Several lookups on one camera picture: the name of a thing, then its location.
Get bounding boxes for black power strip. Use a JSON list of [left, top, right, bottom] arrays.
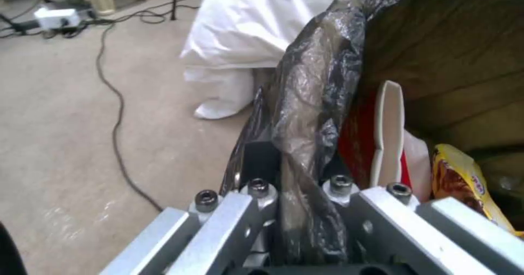
[[12, 20, 89, 39]]

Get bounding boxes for black looped cable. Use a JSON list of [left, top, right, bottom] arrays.
[[84, 0, 205, 27]]

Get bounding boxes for yellow snack wrapper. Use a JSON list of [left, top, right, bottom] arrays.
[[429, 143, 524, 238]]

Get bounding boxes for white power adapter box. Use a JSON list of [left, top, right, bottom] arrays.
[[33, 8, 81, 29]]

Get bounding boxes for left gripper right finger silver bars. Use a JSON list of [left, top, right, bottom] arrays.
[[321, 174, 524, 275]]

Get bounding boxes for grey translucent bin bag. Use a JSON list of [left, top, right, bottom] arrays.
[[219, 0, 414, 265]]

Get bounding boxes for long black floor cable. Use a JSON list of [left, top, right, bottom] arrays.
[[94, 18, 165, 213]]

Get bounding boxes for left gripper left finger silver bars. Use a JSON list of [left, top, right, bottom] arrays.
[[100, 141, 284, 275]]

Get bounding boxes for black rounded object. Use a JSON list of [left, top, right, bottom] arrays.
[[0, 221, 28, 275]]

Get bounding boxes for brown trash bin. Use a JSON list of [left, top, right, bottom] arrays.
[[219, 0, 524, 265]]

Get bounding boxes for white draped bed sheet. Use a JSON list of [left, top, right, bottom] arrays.
[[179, 0, 343, 121]]

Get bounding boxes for red and white carton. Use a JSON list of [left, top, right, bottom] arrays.
[[338, 80, 412, 196]]

